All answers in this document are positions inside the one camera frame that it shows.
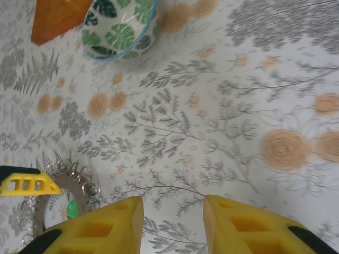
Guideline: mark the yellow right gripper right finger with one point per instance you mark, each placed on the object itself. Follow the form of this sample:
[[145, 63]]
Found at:
[[251, 232]]

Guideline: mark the large metal keyring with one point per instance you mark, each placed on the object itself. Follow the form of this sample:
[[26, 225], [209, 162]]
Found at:
[[76, 191]]

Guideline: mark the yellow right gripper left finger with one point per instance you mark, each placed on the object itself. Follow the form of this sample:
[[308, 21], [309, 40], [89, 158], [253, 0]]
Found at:
[[106, 232]]

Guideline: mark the green leaf pattern bowl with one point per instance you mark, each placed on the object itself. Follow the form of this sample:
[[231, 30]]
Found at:
[[119, 31]]

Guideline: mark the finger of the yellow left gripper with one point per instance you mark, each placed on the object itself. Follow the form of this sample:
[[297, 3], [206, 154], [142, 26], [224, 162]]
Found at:
[[26, 182]]

